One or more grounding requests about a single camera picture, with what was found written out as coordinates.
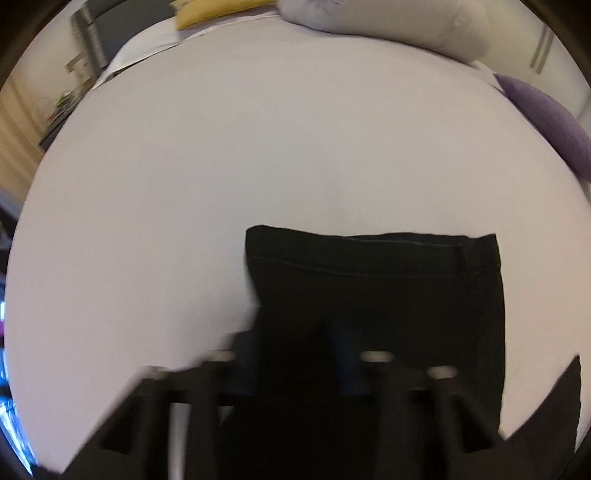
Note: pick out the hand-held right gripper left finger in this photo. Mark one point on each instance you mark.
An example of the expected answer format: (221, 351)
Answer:
(247, 364)

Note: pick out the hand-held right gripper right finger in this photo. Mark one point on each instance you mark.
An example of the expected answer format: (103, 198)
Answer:
(348, 364)

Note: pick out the black pants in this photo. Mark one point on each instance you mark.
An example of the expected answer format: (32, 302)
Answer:
(374, 286)

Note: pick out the white bed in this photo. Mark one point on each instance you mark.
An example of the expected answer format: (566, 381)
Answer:
(277, 152)

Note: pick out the purple pillow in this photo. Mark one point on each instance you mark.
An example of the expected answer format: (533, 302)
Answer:
(554, 122)

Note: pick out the grey pillow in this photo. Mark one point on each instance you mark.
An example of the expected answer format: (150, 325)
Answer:
(392, 21)

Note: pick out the yellow pillow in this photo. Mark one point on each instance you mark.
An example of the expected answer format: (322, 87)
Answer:
(207, 10)

